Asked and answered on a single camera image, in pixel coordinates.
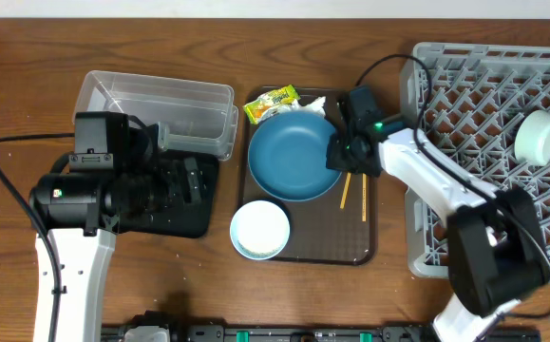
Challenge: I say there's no wooden chopstick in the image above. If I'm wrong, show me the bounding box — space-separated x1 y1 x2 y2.
361 174 368 222
339 172 352 210

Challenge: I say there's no large blue bowl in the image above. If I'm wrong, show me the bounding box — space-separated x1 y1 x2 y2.
248 111 341 201

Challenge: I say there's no mint green small bowl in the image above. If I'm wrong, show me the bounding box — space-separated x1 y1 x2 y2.
514 110 550 166

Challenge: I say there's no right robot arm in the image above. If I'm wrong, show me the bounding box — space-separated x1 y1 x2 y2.
327 119 550 341

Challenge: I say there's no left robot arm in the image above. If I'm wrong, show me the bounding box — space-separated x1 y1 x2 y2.
29 111 218 341

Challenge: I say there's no grey dishwasher rack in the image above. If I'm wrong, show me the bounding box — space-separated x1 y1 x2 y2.
401 43 550 257

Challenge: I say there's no black plastic tray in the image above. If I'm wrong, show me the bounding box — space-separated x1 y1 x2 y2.
104 150 219 238

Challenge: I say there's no crumpled white tissue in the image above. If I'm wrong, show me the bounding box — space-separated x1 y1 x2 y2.
279 97 326 117

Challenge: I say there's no clear plastic bin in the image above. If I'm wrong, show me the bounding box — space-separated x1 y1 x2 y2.
74 70 238 162

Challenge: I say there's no brown serving tray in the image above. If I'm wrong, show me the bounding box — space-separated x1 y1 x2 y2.
238 88 377 266

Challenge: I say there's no light blue rice bowl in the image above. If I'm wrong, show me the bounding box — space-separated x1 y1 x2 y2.
230 200 291 260

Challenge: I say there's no yellow green snack wrapper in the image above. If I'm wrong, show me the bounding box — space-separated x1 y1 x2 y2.
243 85 300 124

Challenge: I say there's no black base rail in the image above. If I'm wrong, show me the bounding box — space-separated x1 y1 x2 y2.
98 311 439 342

